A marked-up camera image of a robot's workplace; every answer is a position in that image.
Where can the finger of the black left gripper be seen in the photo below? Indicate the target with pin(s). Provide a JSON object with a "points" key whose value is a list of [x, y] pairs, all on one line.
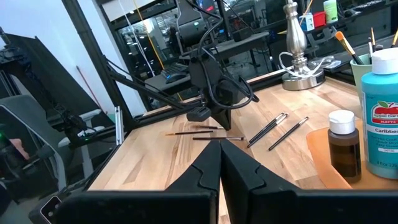
{"points": [[225, 119]]}

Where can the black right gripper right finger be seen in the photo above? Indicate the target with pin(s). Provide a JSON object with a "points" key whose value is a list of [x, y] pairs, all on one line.
{"points": [[239, 177]]}

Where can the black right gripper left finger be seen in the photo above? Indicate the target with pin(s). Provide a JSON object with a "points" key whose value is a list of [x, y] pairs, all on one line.
{"points": [[202, 174]]}

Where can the small dark brown paint bottle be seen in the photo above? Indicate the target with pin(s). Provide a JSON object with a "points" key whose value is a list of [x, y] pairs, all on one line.
{"points": [[344, 152]]}

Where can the wide paintbrush orange bristles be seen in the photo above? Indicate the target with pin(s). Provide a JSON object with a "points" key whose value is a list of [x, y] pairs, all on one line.
{"points": [[348, 46]]}

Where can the large teal blue paint bottle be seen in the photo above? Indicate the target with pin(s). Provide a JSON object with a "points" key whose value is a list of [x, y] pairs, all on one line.
{"points": [[381, 140]]}

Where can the thin black paintbrush orange bristles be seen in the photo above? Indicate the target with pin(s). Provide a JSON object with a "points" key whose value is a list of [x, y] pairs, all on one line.
{"points": [[395, 39], [372, 35], [189, 132]]}

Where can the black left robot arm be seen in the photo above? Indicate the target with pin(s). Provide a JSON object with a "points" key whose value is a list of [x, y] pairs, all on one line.
{"points": [[192, 28]]}

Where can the black computer mouse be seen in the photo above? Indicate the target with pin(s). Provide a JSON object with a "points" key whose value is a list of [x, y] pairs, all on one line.
{"points": [[174, 77]]}

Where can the black desk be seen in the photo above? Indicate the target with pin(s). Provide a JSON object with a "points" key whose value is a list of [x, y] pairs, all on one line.
{"points": [[168, 85]]}

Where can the orange translucent plastic bin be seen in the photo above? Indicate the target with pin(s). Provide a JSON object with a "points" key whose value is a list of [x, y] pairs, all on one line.
{"points": [[320, 161]]}

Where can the table lamp white shade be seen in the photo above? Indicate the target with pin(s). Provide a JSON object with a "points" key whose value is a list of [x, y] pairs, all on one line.
{"points": [[297, 37]]}

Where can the blue white box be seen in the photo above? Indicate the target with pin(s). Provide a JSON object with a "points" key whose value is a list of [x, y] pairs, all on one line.
{"points": [[308, 21]]}

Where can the red plastic container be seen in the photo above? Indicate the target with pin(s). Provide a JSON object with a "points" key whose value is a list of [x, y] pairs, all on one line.
{"points": [[319, 19]]}

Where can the green plastic cup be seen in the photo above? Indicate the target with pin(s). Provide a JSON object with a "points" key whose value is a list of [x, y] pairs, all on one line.
{"points": [[357, 77]]}

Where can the light green canister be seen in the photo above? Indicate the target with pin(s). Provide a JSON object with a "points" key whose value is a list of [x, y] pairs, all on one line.
{"points": [[330, 11]]}

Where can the black slanted board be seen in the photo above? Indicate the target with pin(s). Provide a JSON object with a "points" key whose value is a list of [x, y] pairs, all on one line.
{"points": [[62, 81]]}

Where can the gray office chair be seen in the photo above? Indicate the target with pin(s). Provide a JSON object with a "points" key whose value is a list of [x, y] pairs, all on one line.
{"points": [[31, 124]]}

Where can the person's hand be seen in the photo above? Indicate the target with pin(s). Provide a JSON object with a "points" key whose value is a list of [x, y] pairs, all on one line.
{"points": [[19, 148]]}

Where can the silver frame bracket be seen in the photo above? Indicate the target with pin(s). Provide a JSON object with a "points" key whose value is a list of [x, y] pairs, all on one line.
{"points": [[118, 124]]}

